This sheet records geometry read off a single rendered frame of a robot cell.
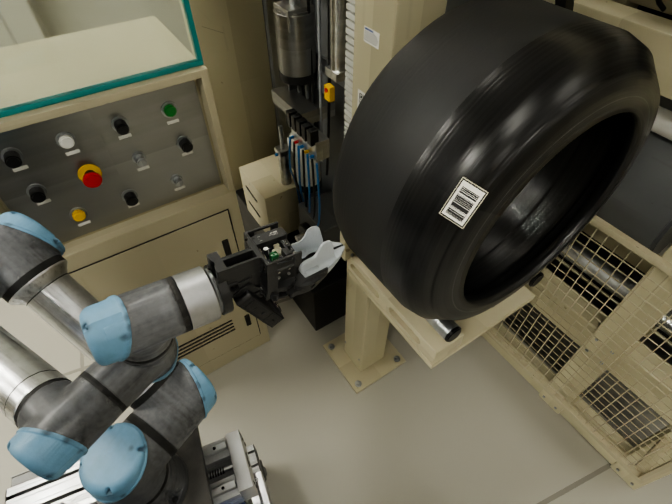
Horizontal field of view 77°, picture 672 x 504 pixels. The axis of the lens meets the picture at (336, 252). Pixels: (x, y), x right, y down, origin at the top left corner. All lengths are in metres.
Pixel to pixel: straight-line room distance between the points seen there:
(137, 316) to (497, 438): 1.59
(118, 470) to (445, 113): 0.78
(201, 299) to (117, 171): 0.73
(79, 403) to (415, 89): 0.61
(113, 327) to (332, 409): 1.39
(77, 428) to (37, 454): 0.04
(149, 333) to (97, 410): 0.13
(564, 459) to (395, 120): 1.59
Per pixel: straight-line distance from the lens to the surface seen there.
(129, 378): 0.63
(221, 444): 1.13
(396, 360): 1.93
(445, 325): 0.97
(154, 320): 0.54
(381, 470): 1.78
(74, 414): 0.62
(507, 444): 1.92
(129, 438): 0.89
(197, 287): 0.55
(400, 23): 0.88
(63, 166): 1.20
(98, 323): 0.55
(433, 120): 0.64
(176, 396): 0.90
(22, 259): 0.90
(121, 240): 1.29
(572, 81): 0.67
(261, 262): 0.56
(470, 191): 0.60
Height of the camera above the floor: 1.72
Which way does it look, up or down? 49 degrees down
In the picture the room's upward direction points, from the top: straight up
